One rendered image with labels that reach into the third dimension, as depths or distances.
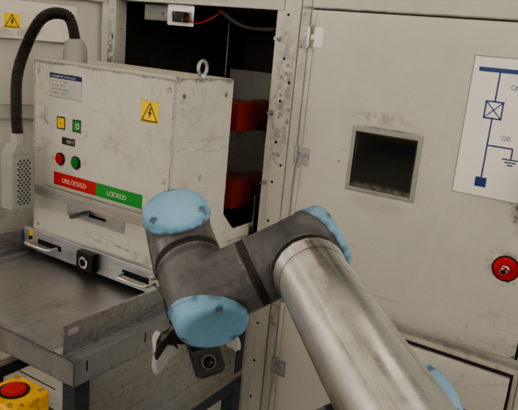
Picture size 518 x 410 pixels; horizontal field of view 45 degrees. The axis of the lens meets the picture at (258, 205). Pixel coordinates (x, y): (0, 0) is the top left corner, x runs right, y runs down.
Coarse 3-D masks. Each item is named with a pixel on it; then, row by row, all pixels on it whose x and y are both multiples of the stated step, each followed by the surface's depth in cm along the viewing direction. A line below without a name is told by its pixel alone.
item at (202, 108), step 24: (144, 72) 146; (168, 72) 159; (192, 96) 147; (216, 96) 155; (192, 120) 149; (216, 120) 157; (192, 144) 151; (216, 144) 159; (192, 168) 153; (216, 168) 162; (216, 192) 164; (96, 216) 166; (216, 216) 166
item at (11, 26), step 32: (0, 0) 176; (32, 0) 184; (64, 0) 189; (96, 0) 192; (0, 32) 178; (64, 32) 189; (96, 32) 198; (0, 64) 183; (32, 64) 189; (0, 96) 185; (32, 96) 191; (0, 128) 188; (32, 128) 193; (0, 160) 190; (0, 192) 192; (0, 224) 195; (32, 224) 201
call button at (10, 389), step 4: (8, 384) 104; (12, 384) 104; (16, 384) 104; (20, 384) 104; (4, 388) 103; (8, 388) 103; (12, 388) 103; (16, 388) 103; (20, 388) 103; (24, 388) 104; (4, 392) 102; (8, 392) 102; (12, 392) 102; (16, 392) 102; (20, 392) 102
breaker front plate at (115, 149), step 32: (64, 64) 160; (96, 96) 156; (128, 96) 150; (160, 96) 145; (96, 128) 158; (128, 128) 152; (160, 128) 146; (96, 160) 160; (128, 160) 153; (160, 160) 148; (160, 192) 149; (64, 224) 170; (96, 224) 163; (128, 224) 157; (128, 256) 159
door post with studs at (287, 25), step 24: (288, 0) 161; (288, 24) 163; (288, 48) 164; (288, 72) 165; (288, 96) 166; (288, 120) 167; (264, 168) 174; (264, 192) 175; (264, 216) 176; (264, 312) 182; (264, 336) 183
